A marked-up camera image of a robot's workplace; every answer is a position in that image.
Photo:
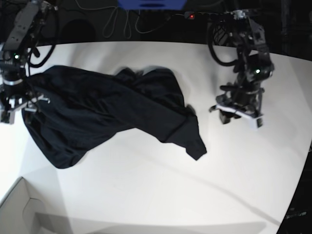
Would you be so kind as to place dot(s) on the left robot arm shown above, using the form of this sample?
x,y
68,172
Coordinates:
x,y
253,64

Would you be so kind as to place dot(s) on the blue box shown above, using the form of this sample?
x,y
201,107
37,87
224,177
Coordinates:
x,y
152,4

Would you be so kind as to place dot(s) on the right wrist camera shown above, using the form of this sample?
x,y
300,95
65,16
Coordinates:
x,y
7,117

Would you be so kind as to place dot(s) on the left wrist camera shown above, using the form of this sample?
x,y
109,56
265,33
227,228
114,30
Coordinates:
x,y
256,122

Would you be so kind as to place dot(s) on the dark navy t-shirt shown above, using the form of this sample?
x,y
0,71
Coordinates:
x,y
85,109

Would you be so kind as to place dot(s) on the white power strip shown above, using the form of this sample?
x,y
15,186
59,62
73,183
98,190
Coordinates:
x,y
193,15

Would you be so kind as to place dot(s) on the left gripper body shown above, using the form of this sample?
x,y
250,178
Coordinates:
x,y
239,99

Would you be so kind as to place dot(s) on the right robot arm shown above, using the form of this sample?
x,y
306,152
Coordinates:
x,y
20,45

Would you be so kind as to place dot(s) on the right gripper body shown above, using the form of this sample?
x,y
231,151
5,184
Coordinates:
x,y
17,95

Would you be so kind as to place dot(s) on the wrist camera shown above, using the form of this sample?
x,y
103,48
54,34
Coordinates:
x,y
7,117
256,122

